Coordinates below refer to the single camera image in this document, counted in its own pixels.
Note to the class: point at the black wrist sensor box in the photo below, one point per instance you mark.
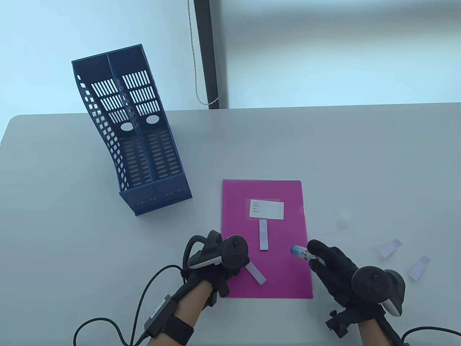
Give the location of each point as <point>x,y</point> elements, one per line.
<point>160,315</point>

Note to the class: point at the white label card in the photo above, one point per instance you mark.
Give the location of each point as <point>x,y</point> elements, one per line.
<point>266,209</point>

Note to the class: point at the pink L-shaped folder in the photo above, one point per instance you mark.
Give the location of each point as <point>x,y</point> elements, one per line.
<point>237,202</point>

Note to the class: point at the person's right forearm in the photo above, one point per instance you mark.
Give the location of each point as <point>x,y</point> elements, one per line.
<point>371,331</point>

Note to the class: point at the person's right hand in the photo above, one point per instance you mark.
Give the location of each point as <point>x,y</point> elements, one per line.
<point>335,263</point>

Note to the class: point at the person's left hand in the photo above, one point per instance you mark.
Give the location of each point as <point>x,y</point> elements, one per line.
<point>205,274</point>

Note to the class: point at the blue plastic file rack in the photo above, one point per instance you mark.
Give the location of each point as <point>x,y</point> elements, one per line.
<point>158,196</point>

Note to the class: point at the white glue stick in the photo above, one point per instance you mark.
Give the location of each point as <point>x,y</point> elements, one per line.
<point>300,251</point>

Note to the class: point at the black window frame post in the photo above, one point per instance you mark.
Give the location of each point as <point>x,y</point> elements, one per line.
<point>207,54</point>

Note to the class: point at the black and white controller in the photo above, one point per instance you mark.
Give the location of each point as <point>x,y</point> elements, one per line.
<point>371,283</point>
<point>234,250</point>

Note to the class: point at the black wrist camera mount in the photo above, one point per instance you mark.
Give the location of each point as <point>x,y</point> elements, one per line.
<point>340,322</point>
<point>210,299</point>

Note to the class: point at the translucent glue stick cap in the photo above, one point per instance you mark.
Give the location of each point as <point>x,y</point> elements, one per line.
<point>342,220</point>

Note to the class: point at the person's left forearm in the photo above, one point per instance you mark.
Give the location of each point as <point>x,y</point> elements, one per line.
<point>191,302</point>

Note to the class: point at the pale purple sticky note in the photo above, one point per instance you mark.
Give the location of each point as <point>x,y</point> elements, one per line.
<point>264,234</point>
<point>389,248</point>
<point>418,268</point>
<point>256,274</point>

